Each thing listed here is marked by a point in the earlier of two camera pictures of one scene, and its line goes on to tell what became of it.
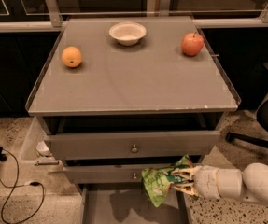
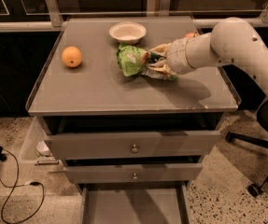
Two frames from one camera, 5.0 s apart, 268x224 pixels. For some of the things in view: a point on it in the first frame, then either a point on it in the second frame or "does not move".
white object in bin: [43, 148] does not move
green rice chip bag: [156, 181] to [134, 61]
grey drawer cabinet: [118, 95] does not move
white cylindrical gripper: [206, 182] to [176, 56]
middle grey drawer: [109, 174] does not move
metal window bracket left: [51, 6] does not move
